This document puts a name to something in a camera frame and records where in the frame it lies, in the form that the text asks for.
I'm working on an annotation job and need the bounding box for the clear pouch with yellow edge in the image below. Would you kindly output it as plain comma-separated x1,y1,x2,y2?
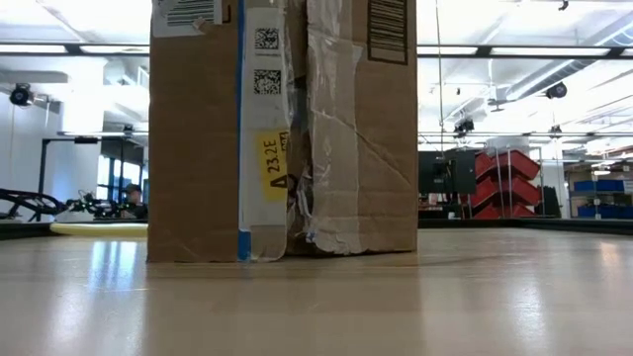
48,222,149,237

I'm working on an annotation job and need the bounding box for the red storage bins rack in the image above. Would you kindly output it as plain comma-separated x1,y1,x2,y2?
469,149,543,220

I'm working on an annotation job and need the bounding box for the black monitor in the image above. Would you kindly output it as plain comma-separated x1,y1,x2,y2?
417,149,477,195

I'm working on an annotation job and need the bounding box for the black metal stand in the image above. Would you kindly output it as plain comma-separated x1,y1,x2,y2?
37,136,149,223

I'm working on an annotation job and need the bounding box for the black overhead rail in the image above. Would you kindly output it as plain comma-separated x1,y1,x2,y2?
0,43,633,61

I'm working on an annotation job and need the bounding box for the black chair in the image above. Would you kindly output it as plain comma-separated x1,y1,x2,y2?
541,186,563,219

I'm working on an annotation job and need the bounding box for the brown cardboard shipping box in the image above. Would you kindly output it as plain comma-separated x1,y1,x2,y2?
146,0,419,263

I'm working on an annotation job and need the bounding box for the black table frame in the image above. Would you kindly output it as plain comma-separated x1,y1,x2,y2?
0,217,633,241

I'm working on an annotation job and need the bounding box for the person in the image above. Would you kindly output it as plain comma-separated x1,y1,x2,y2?
121,183,149,221

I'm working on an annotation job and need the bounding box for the shelf with blue bins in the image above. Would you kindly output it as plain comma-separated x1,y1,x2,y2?
566,162,633,220

